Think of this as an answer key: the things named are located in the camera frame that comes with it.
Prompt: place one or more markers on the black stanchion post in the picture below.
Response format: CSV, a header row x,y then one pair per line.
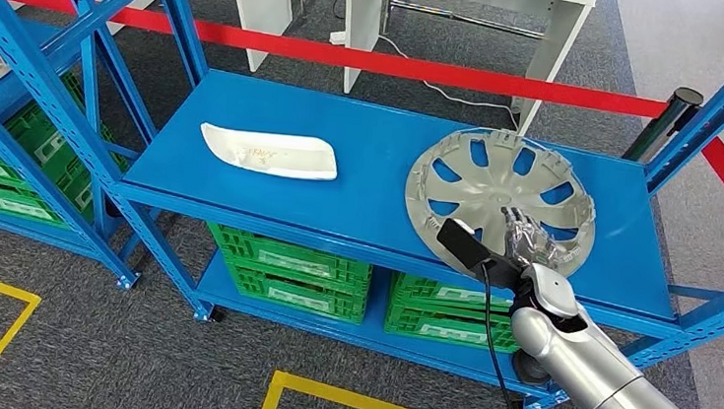
x,y
663,128

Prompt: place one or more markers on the white power strip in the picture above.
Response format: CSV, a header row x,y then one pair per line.
x,y
338,37

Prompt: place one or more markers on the white plastic trim part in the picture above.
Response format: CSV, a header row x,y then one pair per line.
x,y
274,156

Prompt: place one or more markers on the white desk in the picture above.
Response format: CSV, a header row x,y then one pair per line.
x,y
360,32

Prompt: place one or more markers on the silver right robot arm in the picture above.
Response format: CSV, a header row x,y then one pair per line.
x,y
583,366

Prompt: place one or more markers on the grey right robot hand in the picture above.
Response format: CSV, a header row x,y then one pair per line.
x,y
532,244

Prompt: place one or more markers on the white furniture panel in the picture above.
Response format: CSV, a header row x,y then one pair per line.
x,y
261,10

